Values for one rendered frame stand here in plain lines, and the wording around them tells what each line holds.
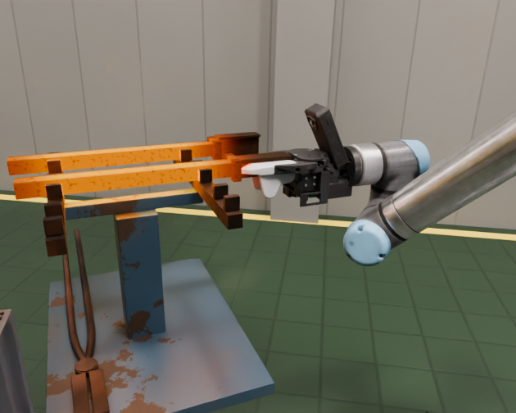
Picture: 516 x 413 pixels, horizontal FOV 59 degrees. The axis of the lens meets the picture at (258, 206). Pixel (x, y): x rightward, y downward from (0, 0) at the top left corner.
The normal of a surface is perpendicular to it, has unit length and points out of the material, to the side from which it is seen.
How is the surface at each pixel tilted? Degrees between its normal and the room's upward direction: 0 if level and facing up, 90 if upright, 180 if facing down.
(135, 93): 90
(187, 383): 0
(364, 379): 0
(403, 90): 90
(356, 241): 90
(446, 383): 0
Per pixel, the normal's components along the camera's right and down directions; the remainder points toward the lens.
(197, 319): 0.02, -0.93
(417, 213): -0.40, 0.40
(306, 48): -0.15, 0.36
